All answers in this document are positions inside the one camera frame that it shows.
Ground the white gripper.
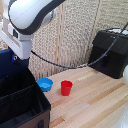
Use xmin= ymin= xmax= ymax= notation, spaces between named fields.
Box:
xmin=0 ymin=19 xmax=35 ymax=63

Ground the blue bowl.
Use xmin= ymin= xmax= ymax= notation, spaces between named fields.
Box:
xmin=36 ymin=77 xmax=54 ymax=93

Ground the black fabric storage box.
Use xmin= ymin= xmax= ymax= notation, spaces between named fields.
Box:
xmin=0 ymin=67 xmax=52 ymax=128

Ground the red cup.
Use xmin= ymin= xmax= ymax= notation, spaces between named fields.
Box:
xmin=60 ymin=80 xmax=74 ymax=97

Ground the woven bamboo screen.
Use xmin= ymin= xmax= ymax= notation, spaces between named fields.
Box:
xmin=0 ymin=0 xmax=128 ymax=82

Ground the black cable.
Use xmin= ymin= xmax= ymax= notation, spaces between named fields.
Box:
xmin=30 ymin=21 xmax=128 ymax=70

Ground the black case with handle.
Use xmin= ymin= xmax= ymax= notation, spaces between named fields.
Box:
xmin=87 ymin=28 xmax=128 ymax=80

